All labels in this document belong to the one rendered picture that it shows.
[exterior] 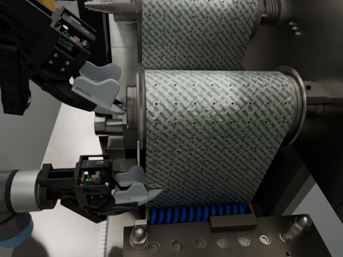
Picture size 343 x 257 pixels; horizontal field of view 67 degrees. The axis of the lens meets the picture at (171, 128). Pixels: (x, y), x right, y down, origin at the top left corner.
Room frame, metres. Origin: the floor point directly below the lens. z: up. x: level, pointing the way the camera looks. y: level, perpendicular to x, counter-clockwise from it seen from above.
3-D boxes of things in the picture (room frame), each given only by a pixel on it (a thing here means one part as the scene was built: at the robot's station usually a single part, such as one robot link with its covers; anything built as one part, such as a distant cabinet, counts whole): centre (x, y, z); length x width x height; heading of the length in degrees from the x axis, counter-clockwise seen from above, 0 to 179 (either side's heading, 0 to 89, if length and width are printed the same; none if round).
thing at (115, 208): (0.26, 0.09, 1.09); 0.09 x 0.05 x 0.02; 99
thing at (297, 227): (0.28, -0.29, 1.05); 0.04 x 0.04 x 0.04
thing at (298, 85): (0.39, -0.19, 1.25); 0.15 x 0.01 x 0.15; 10
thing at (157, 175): (0.31, -0.08, 1.11); 0.23 x 0.01 x 0.18; 100
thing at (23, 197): (0.26, 0.24, 1.11); 0.08 x 0.05 x 0.08; 10
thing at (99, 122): (0.37, 0.14, 1.18); 0.04 x 0.02 x 0.04; 10
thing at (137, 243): (0.22, 0.04, 1.05); 0.04 x 0.04 x 0.04
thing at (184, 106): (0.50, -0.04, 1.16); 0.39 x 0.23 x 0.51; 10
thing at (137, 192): (0.27, 0.05, 1.12); 0.09 x 0.03 x 0.06; 99
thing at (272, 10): (0.65, -0.19, 1.34); 0.07 x 0.07 x 0.07; 10
